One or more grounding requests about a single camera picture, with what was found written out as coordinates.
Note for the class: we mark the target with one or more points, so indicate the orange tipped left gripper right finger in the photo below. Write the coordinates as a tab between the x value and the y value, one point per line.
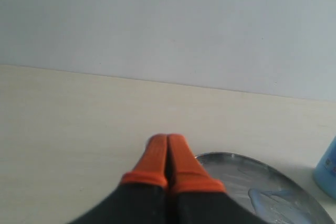
198	197

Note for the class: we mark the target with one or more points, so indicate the blue soap blob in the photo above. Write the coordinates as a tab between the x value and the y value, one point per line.
276	206

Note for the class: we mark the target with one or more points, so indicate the round stainless steel plate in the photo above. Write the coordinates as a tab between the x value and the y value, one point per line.
239	174

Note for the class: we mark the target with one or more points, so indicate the orange tipped left gripper left finger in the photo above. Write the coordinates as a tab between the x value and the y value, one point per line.
141	193

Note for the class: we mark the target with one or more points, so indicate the blue pump soap bottle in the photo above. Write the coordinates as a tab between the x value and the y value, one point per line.
324	172

